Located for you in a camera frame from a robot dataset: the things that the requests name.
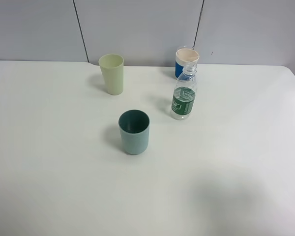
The blue sleeved paper cup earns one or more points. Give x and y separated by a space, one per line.
184 54

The teal blue plastic cup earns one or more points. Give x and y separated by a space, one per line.
134 131

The pale yellow-green plastic cup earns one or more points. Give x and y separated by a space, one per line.
111 66

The clear water bottle green label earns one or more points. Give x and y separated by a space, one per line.
185 92

